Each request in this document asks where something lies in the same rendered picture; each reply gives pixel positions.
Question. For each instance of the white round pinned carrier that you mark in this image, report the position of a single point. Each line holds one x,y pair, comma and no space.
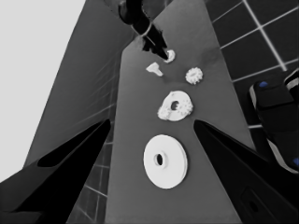
174,95

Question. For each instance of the small white T-shaped piece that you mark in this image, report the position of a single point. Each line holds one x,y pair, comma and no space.
154,67

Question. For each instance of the dark robot body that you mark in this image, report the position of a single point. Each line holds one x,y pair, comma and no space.
274,102

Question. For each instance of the small white toothed gear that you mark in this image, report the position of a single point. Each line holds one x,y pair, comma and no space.
172,56
188,109
162,114
190,77

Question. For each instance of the large thick white disc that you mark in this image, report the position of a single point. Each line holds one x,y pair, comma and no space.
173,168

